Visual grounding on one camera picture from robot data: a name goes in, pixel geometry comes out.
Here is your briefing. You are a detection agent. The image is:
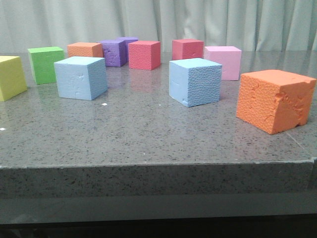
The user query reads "textured light blue foam cube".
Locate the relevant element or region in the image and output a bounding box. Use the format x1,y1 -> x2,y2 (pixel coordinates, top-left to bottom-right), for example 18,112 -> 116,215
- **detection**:
169,58 -> 222,107

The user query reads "smooth light blue foam cube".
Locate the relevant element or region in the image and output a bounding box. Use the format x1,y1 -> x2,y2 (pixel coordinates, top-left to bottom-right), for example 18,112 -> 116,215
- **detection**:
54,56 -> 107,101

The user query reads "textured red foam cube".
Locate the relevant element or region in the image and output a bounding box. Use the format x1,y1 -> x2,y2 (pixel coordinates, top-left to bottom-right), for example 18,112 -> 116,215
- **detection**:
128,41 -> 161,70

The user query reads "smooth red foam cube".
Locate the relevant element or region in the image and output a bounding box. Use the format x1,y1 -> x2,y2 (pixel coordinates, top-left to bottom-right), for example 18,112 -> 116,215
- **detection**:
172,39 -> 204,60

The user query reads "front purple foam cube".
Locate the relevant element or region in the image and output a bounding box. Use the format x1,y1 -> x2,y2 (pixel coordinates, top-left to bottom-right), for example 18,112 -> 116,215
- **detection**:
98,40 -> 127,67

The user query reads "purple foam cube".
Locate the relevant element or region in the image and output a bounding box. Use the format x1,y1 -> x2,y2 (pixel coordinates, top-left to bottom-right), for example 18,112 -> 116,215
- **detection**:
116,37 -> 139,62
98,40 -> 127,67

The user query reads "rear purple foam cube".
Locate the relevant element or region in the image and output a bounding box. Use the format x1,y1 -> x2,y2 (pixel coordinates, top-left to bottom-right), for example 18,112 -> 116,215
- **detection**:
116,37 -> 139,62

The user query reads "pink foam cube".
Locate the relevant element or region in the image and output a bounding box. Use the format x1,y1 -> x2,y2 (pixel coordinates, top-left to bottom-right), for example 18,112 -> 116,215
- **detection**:
204,46 -> 242,81

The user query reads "small orange foam cube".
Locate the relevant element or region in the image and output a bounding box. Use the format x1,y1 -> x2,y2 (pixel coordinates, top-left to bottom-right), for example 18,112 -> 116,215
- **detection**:
67,42 -> 104,58

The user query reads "large orange foam cube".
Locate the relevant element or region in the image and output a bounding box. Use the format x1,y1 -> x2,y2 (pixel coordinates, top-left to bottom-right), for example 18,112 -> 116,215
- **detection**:
236,70 -> 317,134

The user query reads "green foam cube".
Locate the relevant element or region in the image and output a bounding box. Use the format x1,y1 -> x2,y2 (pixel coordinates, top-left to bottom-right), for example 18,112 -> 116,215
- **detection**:
28,47 -> 64,85

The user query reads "pale pleated curtain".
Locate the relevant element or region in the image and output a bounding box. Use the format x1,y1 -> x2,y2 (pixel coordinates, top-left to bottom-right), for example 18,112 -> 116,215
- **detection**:
0,0 -> 317,53

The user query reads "yellow foam cube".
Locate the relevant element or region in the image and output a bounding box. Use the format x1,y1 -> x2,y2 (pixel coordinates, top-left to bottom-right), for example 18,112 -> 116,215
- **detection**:
0,56 -> 27,102

